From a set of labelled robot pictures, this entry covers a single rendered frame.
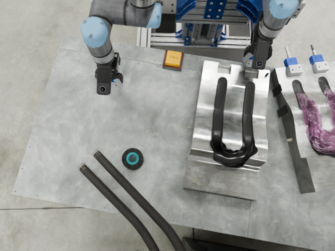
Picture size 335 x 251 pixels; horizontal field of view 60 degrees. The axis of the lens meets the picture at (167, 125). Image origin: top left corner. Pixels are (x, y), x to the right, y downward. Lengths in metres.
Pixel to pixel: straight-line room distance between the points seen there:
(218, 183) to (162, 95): 0.42
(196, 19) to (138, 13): 0.62
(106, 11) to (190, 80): 0.47
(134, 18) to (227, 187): 0.64
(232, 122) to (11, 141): 1.57
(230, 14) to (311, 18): 1.26
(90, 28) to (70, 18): 1.62
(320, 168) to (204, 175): 0.40
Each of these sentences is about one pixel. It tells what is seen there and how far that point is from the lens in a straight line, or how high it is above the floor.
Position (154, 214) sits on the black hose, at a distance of 1.00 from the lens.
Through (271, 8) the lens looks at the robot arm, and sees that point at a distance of 1.00.
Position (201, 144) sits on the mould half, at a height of 0.93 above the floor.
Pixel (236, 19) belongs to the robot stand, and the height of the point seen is 0.72.
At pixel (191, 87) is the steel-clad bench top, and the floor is 0.80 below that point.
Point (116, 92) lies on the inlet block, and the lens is 1.18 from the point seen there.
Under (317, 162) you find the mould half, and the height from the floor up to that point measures 0.91.
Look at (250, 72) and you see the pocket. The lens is 1.22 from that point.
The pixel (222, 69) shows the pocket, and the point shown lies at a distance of 1.20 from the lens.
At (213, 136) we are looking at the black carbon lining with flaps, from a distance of 1.04.
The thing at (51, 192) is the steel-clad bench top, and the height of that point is 0.80.
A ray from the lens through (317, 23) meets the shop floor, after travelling 2.65.
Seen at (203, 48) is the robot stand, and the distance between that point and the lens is 2.01.
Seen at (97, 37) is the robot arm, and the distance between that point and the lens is 0.88.
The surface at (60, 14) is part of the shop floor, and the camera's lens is 2.54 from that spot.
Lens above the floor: 1.90
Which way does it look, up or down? 73 degrees down
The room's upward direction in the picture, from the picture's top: 2 degrees clockwise
